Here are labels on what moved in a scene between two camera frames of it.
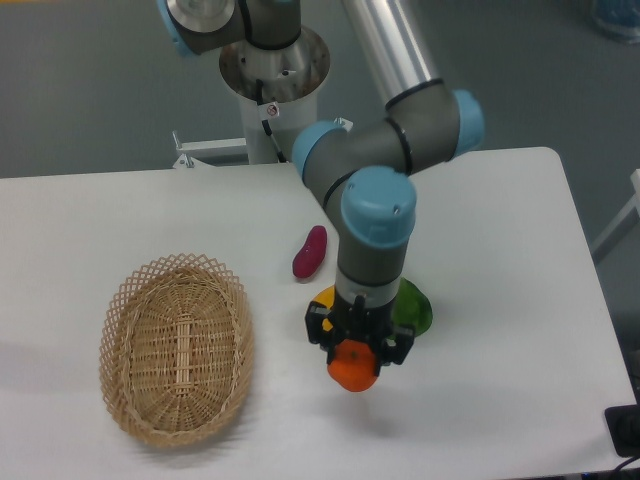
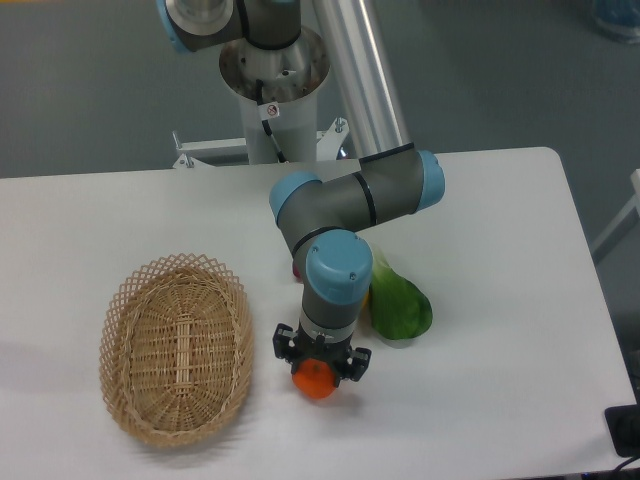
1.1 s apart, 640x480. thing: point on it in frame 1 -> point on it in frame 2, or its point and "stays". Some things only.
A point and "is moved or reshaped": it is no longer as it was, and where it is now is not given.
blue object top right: (621, 17) stays
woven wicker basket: (177, 347) stays
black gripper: (373, 323) -> (337, 353)
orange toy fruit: (353, 367) is moved or reshaped
